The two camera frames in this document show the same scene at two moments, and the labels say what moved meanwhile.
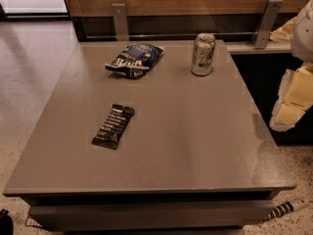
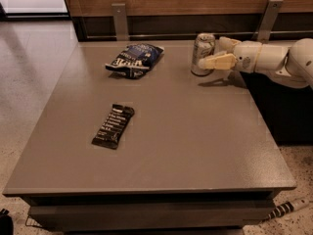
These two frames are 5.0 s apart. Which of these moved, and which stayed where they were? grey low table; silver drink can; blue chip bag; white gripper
Moved: white gripper
Stayed: blue chip bag; silver drink can; grey low table
